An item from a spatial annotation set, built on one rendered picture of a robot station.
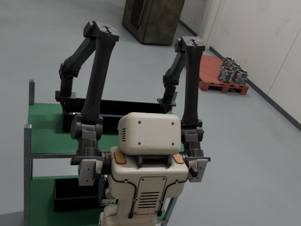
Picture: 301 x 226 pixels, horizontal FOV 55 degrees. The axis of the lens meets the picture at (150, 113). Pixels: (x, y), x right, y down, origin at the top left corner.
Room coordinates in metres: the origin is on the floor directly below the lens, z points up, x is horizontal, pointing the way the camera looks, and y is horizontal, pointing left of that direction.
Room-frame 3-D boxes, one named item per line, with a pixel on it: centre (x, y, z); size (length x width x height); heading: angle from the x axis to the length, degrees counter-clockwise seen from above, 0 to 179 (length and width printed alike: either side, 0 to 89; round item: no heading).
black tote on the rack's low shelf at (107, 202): (1.36, 0.19, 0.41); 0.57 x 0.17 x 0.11; 114
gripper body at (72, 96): (1.27, 0.45, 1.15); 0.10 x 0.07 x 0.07; 112
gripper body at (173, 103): (1.49, -0.07, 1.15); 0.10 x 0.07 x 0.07; 113
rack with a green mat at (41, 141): (1.36, 0.19, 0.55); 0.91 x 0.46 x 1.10; 114
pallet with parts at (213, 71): (5.05, -0.86, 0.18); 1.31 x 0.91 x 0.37; 24
